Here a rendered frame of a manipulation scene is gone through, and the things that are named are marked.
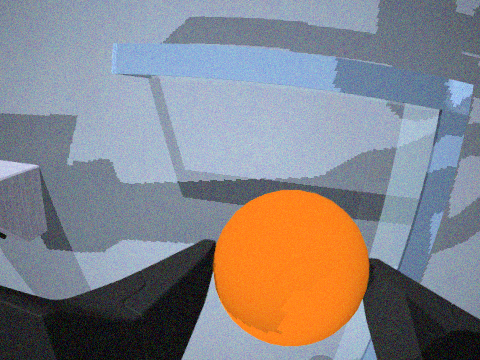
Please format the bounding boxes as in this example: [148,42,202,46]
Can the orange ball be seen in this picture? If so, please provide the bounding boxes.
[212,191,369,347]

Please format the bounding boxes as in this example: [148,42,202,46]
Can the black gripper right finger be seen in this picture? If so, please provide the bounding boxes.
[363,259,480,360]

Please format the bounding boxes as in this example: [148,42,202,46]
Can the clear low l-shaped wall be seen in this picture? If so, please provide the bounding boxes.
[133,73,440,360]

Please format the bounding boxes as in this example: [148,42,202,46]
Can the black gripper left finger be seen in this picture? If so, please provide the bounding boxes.
[0,239,216,360]

